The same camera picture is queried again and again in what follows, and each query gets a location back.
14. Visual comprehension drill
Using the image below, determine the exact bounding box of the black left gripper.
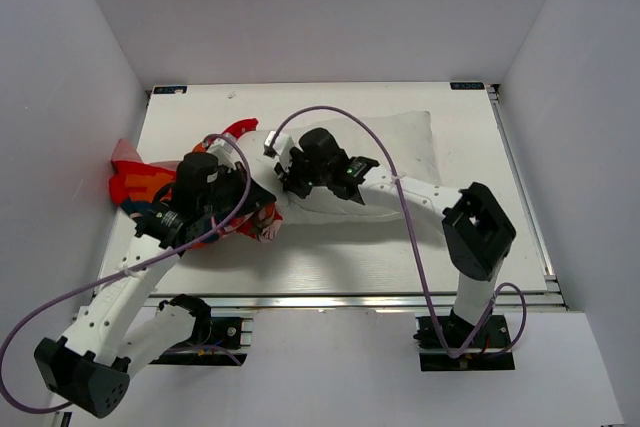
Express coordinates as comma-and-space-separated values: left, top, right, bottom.
198, 161, 277, 219

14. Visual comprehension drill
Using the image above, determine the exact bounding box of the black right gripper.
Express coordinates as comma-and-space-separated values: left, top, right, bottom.
274, 150, 330, 201

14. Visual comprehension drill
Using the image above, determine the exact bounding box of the white pillow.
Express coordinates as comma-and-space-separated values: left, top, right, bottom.
237, 111, 440, 225

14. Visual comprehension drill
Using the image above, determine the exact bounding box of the red patterned pillowcase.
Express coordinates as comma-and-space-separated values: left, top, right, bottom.
109, 118, 283, 248

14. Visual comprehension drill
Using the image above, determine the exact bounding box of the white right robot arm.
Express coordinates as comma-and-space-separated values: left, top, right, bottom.
264, 128, 516, 346

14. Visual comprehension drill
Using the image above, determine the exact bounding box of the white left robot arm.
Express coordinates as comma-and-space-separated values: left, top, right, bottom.
34, 153, 276, 418

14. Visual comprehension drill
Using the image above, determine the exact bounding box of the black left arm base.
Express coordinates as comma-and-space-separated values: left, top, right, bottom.
151, 310, 253, 367

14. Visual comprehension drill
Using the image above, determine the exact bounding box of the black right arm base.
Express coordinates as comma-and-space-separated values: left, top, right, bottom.
410, 314, 516, 373

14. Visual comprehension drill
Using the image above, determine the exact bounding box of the blue left corner sticker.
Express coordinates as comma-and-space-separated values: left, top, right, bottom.
152, 85, 188, 95

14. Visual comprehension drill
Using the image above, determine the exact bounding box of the blue corner sticker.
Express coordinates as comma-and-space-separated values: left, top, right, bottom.
152, 85, 188, 95
449, 82, 485, 91

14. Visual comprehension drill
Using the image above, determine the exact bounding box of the blue right corner sticker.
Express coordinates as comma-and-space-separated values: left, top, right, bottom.
449, 82, 485, 91

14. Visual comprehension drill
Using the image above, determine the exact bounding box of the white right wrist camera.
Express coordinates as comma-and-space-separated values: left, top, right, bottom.
263, 130, 295, 170

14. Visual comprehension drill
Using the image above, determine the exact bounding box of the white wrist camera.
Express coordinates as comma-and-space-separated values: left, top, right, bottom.
263, 130, 295, 170
201, 133, 237, 165

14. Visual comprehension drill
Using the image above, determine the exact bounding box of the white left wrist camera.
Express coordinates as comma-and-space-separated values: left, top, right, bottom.
201, 133, 237, 165

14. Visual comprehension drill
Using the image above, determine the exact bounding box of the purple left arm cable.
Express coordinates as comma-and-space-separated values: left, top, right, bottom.
0, 132, 252, 411

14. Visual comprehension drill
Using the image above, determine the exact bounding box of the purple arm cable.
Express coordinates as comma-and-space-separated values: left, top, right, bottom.
0, 132, 252, 411
273, 105, 528, 361

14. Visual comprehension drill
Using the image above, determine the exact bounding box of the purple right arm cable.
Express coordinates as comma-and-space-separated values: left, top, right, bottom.
273, 105, 528, 361

